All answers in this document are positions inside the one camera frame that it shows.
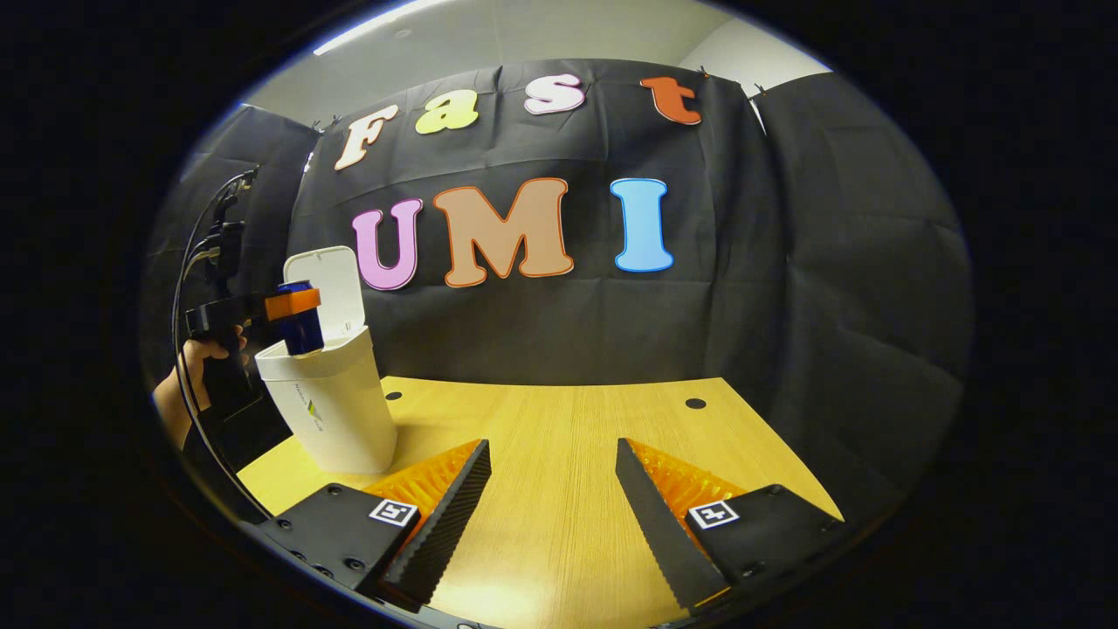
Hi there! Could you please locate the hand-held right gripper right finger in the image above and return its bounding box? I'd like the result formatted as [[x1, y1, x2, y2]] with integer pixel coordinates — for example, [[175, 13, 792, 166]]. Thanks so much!
[[614, 437, 846, 612]]

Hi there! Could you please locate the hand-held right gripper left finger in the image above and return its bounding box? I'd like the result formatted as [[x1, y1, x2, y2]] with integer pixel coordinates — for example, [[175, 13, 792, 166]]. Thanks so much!
[[258, 439, 492, 612]]

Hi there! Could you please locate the white desktop garbage bin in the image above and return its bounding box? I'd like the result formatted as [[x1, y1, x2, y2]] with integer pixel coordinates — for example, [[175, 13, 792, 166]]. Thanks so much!
[[255, 246, 398, 475]]

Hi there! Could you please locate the wooden desktop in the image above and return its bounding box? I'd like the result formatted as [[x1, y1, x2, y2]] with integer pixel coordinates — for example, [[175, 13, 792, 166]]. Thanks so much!
[[236, 376, 844, 629]]

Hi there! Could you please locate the black backdrop cloth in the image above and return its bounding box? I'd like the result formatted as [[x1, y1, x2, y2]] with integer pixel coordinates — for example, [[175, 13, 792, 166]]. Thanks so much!
[[144, 59, 975, 525]]

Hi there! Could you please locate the ceiling light panel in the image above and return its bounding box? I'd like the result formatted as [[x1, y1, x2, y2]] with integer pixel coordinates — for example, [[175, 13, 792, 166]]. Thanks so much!
[[313, 0, 455, 56]]

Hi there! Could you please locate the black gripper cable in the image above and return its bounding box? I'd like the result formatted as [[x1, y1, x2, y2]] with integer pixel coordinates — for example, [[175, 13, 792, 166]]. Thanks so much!
[[171, 170, 267, 518]]

